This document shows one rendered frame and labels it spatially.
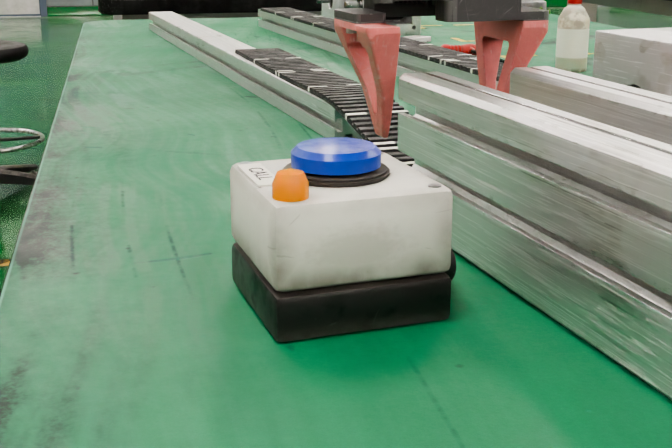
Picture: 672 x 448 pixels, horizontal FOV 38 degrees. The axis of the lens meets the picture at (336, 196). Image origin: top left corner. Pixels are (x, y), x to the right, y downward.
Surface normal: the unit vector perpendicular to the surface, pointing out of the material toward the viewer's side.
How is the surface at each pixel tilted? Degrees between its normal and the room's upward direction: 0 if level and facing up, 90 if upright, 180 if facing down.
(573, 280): 90
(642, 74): 90
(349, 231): 90
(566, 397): 0
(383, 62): 111
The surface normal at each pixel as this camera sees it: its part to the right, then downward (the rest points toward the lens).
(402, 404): 0.00, -0.96
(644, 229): -0.94, 0.09
